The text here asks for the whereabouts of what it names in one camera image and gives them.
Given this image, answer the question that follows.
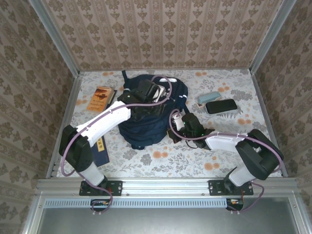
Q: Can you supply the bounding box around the navy blue backpack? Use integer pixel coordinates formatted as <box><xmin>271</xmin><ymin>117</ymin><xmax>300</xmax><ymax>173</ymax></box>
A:
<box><xmin>117</xmin><ymin>70</ymin><xmax>190</xmax><ymax>150</ymax></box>

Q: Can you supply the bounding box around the light blue eraser block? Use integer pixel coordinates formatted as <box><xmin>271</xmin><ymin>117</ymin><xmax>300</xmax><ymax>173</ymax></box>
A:
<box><xmin>196</xmin><ymin>91</ymin><xmax>222</xmax><ymax>109</ymax></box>

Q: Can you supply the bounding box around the black pencil case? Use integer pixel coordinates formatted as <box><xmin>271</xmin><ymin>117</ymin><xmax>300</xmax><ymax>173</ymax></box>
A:
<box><xmin>205</xmin><ymin>98</ymin><xmax>238</xmax><ymax>115</ymax></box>

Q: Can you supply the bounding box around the orange paperback book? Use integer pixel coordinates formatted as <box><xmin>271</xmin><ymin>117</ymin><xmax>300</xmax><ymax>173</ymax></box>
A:
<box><xmin>86</xmin><ymin>85</ymin><xmax>118</xmax><ymax>113</ymax></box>

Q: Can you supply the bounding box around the navy book with yellow label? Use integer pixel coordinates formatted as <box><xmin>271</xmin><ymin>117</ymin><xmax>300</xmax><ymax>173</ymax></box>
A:
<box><xmin>90</xmin><ymin>135</ymin><xmax>111</xmax><ymax>168</ymax></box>

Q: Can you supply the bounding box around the white floral tablecloth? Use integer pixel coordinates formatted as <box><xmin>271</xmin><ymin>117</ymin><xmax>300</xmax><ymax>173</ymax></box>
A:
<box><xmin>56</xmin><ymin>69</ymin><xmax>284</xmax><ymax>178</ymax></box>

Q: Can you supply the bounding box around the grey metal panel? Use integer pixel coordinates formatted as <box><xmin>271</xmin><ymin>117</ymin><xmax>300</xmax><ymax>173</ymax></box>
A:
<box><xmin>36</xmin><ymin>197</ymin><xmax>302</xmax><ymax>234</ymax></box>

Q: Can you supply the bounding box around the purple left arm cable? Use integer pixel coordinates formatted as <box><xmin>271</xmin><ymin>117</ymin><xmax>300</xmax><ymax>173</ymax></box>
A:
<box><xmin>59</xmin><ymin>75</ymin><xmax>173</xmax><ymax>216</ymax></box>

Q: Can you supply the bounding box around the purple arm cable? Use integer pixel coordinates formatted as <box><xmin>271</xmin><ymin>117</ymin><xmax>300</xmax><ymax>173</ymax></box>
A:
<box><xmin>59</xmin><ymin>75</ymin><xmax>173</xmax><ymax>216</ymax></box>
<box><xmin>169</xmin><ymin>109</ymin><xmax>285</xmax><ymax>215</ymax></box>

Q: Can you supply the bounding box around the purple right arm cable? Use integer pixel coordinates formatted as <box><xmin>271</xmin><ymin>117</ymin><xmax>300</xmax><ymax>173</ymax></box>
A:
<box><xmin>169</xmin><ymin>109</ymin><xmax>285</xmax><ymax>215</ymax></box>

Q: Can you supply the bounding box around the wide aluminium base rail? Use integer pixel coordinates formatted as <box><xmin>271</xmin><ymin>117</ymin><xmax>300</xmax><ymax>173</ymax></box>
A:
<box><xmin>35</xmin><ymin>177</ymin><xmax>300</xmax><ymax>197</ymax></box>

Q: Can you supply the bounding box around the thin aluminium rail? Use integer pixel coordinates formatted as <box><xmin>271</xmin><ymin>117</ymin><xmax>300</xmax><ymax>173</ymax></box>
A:
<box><xmin>79</xmin><ymin>67</ymin><xmax>252</xmax><ymax>72</ymax></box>

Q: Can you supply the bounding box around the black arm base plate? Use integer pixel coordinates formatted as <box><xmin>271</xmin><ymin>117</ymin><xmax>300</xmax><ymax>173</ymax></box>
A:
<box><xmin>79</xmin><ymin>180</ymin><xmax>123</xmax><ymax>196</ymax></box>
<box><xmin>208</xmin><ymin>179</ymin><xmax>254</xmax><ymax>196</ymax></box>

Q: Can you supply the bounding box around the slotted grey cable duct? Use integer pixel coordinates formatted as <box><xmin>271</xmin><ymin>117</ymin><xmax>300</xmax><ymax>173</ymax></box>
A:
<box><xmin>43</xmin><ymin>197</ymin><xmax>244</xmax><ymax>208</ymax></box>

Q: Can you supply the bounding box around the aluminium table side rail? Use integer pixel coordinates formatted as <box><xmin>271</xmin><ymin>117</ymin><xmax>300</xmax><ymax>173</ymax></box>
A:
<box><xmin>45</xmin><ymin>72</ymin><xmax>83</xmax><ymax>178</ymax></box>
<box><xmin>250</xmin><ymin>70</ymin><xmax>289</xmax><ymax>178</ymax></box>

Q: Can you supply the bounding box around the black cable outlet bracket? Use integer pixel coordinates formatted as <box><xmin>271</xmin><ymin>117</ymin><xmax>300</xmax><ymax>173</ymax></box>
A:
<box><xmin>90</xmin><ymin>198</ymin><xmax>111</xmax><ymax>213</ymax></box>
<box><xmin>225</xmin><ymin>198</ymin><xmax>245</xmax><ymax>212</ymax></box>

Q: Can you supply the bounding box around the aluminium frame post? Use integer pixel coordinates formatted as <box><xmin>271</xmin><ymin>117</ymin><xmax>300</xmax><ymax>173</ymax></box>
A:
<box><xmin>28</xmin><ymin>0</ymin><xmax>81</xmax><ymax>77</ymax></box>
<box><xmin>249</xmin><ymin>0</ymin><xmax>297</xmax><ymax>74</ymax></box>

